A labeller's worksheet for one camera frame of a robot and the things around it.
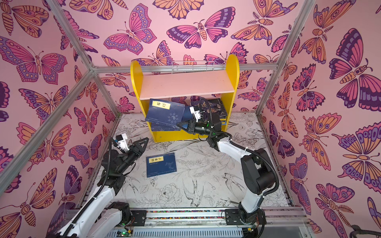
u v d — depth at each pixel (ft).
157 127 2.95
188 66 3.07
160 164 3.02
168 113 2.50
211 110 3.10
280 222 2.38
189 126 2.34
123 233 2.38
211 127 2.09
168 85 2.57
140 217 2.44
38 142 1.97
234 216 2.39
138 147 2.22
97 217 1.51
